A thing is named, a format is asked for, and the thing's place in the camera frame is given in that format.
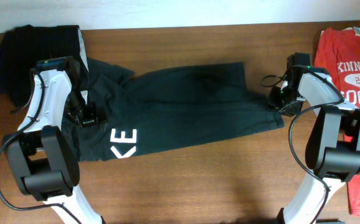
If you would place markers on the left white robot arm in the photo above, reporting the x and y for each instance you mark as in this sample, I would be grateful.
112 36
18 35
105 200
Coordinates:
41 161

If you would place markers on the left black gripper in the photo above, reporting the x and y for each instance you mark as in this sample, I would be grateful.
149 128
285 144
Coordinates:
94 117

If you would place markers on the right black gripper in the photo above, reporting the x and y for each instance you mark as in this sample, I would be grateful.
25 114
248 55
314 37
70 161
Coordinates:
273 103

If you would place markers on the black folded clothes stack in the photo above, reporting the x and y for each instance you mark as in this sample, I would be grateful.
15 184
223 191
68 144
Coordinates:
22 47

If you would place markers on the dark green t-shirt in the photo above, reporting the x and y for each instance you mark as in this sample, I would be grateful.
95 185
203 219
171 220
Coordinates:
167 109

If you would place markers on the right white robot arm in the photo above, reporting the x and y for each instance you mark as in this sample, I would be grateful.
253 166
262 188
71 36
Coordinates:
332 153

